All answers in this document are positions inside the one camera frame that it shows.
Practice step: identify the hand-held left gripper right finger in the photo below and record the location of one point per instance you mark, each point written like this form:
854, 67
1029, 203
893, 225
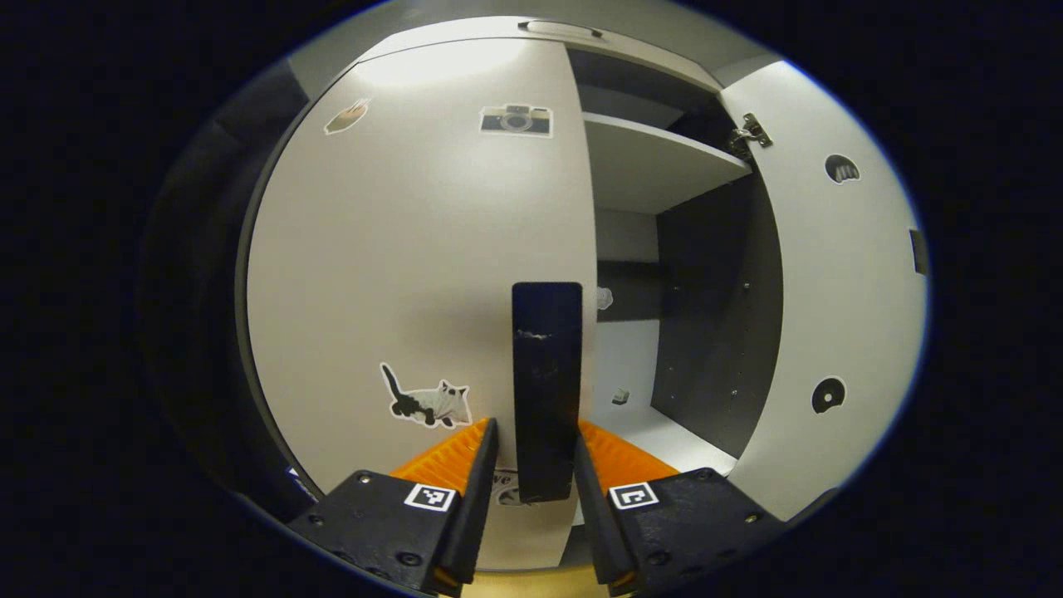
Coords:
598, 515

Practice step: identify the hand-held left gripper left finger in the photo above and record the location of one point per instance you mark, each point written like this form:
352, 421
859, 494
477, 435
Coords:
473, 515

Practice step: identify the double-door shoe cabinet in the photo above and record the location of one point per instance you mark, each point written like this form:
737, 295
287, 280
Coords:
714, 316

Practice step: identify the white cabinet door camera sticker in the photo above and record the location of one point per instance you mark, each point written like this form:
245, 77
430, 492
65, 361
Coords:
399, 249

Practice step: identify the white cabinet door cherry sticker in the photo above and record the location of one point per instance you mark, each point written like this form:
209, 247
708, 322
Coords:
839, 291

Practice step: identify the white cabinet shelf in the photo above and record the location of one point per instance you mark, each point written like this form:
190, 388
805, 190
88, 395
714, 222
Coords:
673, 440
656, 166

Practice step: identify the metal door hinge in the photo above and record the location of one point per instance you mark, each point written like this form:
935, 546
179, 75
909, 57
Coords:
750, 134

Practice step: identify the white cabinet drawer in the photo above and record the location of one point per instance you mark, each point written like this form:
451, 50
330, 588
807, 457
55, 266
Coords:
465, 29

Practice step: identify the black backdrop cloth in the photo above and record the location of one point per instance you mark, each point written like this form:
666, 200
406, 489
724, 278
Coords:
199, 291

